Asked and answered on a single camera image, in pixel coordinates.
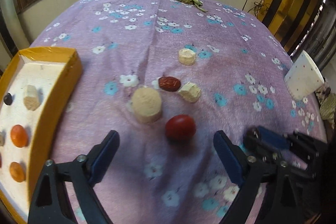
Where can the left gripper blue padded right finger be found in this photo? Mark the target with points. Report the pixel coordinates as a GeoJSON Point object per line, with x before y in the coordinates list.
{"type": "Point", "coordinates": [276, 140]}

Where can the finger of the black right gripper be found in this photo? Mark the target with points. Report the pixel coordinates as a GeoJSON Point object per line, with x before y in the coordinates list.
{"type": "Point", "coordinates": [260, 149]}
{"type": "Point", "coordinates": [248, 173]}

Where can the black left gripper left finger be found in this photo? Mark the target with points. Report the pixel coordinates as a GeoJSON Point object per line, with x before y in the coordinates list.
{"type": "Point", "coordinates": [50, 202]}

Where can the red tomato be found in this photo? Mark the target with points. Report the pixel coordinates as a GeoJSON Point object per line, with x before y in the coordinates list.
{"type": "Point", "coordinates": [180, 128]}

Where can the large orange mandarin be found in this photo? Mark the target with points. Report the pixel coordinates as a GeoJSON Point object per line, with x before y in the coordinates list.
{"type": "Point", "coordinates": [19, 136]}

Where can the small beige corn chunk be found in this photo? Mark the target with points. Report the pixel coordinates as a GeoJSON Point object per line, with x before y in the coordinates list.
{"type": "Point", "coordinates": [190, 92]}

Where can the red jujube date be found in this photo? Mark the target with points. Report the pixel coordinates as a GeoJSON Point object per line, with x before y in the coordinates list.
{"type": "Point", "coordinates": [169, 83]}

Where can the large beige corn piece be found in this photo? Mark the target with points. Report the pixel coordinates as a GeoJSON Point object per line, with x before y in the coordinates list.
{"type": "Point", "coordinates": [147, 105]}

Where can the dark purple plum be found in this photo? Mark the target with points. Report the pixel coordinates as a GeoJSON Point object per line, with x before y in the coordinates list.
{"type": "Point", "coordinates": [8, 99]}

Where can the dark round fruit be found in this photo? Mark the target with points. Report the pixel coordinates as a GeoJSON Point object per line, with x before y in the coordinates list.
{"type": "Point", "coordinates": [253, 133]}

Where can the white dotted paper cup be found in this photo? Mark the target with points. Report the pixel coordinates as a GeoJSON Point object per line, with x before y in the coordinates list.
{"type": "Point", "coordinates": [303, 78]}

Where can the purple floral tablecloth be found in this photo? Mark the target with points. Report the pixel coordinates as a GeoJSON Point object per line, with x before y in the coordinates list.
{"type": "Point", "coordinates": [128, 44]}

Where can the yellow-rimmed white tray box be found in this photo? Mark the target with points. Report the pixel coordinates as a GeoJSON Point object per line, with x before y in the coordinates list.
{"type": "Point", "coordinates": [54, 71]}

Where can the green dried leaves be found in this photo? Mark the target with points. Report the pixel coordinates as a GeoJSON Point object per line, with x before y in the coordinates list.
{"type": "Point", "coordinates": [196, 3]}

